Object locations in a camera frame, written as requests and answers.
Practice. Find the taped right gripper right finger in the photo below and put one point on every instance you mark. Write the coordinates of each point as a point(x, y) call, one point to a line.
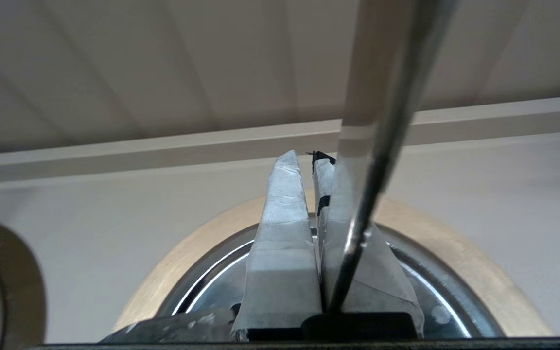
point(382, 282)

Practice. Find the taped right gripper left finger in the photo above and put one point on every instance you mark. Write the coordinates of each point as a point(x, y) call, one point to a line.
point(280, 272)

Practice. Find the folding steel pot lid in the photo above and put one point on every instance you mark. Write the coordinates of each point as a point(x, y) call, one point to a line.
point(455, 311)

